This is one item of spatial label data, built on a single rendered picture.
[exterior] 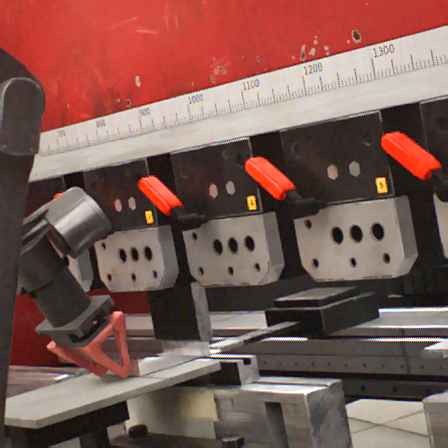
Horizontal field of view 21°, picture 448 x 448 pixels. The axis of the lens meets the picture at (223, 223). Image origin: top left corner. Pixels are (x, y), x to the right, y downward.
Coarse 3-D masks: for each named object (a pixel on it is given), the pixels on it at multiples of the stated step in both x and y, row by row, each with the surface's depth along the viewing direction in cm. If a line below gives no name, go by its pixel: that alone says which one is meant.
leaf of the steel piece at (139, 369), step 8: (136, 360) 146; (152, 360) 156; (160, 360) 155; (168, 360) 154; (176, 360) 152; (184, 360) 151; (136, 368) 146; (144, 368) 151; (152, 368) 150; (160, 368) 149; (128, 376) 148; (136, 376) 147
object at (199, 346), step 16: (176, 288) 152; (192, 288) 150; (160, 304) 156; (176, 304) 153; (192, 304) 150; (160, 320) 156; (176, 320) 154; (192, 320) 151; (208, 320) 151; (160, 336) 157; (176, 336) 154; (192, 336) 152; (208, 336) 151; (176, 352) 157; (192, 352) 154; (208, 352) 151
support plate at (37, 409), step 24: (144, 360) 159; (192, 360) 151; (72, 384) 150; (96, 384) 147; (120, 384) 143; (144, 384) 140; (168, 384) 142; (24, 408) 139; (48, 408) 136; (72, 408) 134; (96, 408) 135
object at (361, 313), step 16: (320, 288) 172; (336, 288) 169; (352, 288) 166; (288, 304) 167; (304, 304) 164; (320, 304) 162; (336, 304) 163; (352, 304) 164; (368, 304) 166; (272, 320) 169; (288, 320) 166; (304, 320) 164; (320, 320) 161; (336, 320) 162; (352, 320) 164; (368, 320) 166; (240, 336) 161; (256, 336) 159; (272, 336) 161
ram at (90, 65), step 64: (0, 0) 168; (64, 0) 155; (128, 0) 144; (192, 0) 135; (256, 0) 127; (320, 0) 120; (384, 0) 113; (64, 64) 158; (128, 64) 147; (192, 64) 137; (256, 64) 129; (192, 128) 139; (256, 128) 130
